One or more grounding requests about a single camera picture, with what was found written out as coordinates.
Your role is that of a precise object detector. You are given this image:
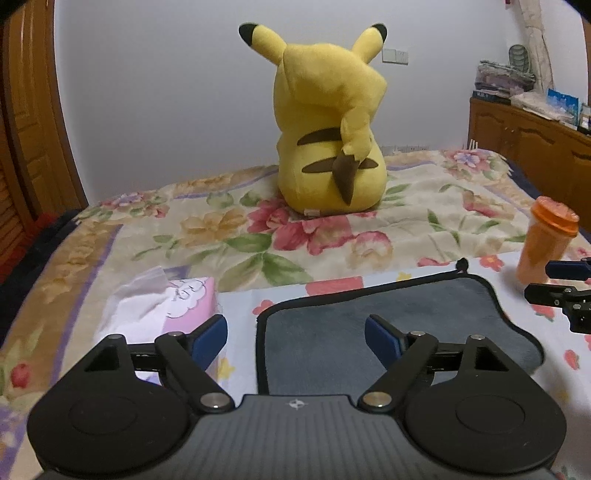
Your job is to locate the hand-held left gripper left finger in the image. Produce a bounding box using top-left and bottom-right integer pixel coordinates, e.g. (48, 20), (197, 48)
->
(83, 315), (234, 414)

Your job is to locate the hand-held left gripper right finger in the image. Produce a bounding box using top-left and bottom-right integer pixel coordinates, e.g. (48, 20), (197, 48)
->
(359, 315), (511, 413)

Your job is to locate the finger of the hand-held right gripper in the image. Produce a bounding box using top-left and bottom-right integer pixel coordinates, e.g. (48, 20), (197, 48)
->
(524, 282), (591, 334)
(545, 257), (591, 282)

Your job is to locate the grey towel with black edge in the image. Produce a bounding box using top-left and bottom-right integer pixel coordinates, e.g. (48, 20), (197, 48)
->
(255, 258), (546, 398)

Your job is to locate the orange plastic cup with lid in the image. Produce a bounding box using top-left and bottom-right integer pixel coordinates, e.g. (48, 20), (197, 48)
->
(516, 196), (581, 285)

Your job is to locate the pink tissue box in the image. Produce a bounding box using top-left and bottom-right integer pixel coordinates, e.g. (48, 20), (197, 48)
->
(95, 266), (219, 386)

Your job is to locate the floral blanket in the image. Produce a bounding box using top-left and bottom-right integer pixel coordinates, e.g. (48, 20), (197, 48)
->
(0, 148), (591, 480)

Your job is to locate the wooden cabinet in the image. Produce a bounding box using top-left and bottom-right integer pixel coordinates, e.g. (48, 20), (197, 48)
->
(468, 96), (591, 241)

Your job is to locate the blue printed box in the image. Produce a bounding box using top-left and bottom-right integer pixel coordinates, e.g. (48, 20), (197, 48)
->
(546, 87), (581, 126)

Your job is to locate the clutter on cabinet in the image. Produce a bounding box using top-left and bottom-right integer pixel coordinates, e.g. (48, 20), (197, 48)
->
(471, 59), (537, 104)

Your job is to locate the yellow plush toy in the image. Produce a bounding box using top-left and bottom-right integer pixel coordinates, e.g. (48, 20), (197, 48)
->
(238, 21), (389, 216)

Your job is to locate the green ribbed ornament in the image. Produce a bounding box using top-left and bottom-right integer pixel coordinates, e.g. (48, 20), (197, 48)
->
(508, 44), (535, 75)

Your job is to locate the beige wrapped bundle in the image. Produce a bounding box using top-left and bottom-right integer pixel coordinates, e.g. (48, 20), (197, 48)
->
(519, 14), (556, 93)

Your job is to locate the wooden wardrobe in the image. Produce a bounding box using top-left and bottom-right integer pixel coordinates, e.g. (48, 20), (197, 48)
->
(0, 0), (89, 266)

